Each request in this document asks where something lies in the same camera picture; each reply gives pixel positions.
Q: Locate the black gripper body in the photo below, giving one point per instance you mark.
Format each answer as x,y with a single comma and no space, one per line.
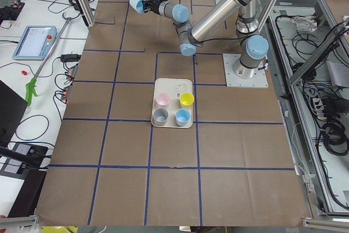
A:
154,6

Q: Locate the light blue cup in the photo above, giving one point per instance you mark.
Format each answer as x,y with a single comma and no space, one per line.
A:
182,116
138,5

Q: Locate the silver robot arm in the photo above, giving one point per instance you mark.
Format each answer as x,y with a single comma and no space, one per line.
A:
192,36

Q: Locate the pink cup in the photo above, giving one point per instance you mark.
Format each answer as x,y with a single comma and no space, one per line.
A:
163,99

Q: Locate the yellow cup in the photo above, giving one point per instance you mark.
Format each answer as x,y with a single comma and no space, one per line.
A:
186,100

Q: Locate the grey cup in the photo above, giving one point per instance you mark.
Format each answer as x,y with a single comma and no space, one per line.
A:
160,117

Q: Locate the cream serving tray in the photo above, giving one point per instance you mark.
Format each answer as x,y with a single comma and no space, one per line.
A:
174,87

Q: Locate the black power adapter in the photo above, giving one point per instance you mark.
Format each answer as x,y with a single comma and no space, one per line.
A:
70,57

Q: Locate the teach pendant tablet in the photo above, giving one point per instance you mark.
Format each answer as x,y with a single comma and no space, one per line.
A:
35,43

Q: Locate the brown paper table cover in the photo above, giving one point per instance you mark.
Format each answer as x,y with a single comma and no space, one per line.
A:
111,166

